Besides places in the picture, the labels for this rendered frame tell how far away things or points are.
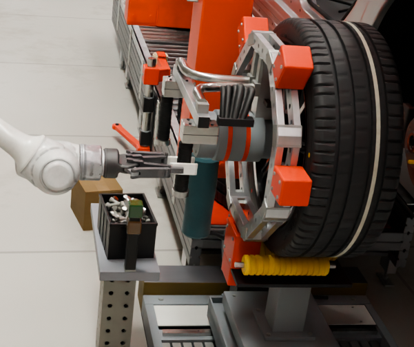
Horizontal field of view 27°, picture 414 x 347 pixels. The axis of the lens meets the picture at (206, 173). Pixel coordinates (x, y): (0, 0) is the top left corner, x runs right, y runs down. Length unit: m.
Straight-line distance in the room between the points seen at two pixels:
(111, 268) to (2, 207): 1.37
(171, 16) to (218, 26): 1.99
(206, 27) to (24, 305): 1.16
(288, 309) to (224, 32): 0.88
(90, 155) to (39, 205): 1.68
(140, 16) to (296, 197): 2.73
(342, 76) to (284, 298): 0.76
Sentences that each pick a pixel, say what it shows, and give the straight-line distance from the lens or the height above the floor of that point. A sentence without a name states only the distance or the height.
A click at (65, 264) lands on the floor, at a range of 3.36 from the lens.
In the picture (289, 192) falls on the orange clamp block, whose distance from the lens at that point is 2.07.
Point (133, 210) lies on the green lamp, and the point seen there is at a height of 0.65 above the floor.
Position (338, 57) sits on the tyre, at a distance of 2.20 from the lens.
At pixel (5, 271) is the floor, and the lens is 3.30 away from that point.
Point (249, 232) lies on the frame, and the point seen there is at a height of 0.63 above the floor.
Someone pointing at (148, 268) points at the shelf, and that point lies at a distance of 2.47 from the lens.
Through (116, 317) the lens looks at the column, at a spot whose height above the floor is 0.17.
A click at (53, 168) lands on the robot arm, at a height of 0.91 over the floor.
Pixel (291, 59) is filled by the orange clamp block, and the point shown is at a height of 1.14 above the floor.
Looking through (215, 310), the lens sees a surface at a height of 0.15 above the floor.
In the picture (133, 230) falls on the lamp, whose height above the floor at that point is 0.58.
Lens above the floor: 1.70
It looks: 24 degrees down
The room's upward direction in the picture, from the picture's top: 7 degrees clockwise
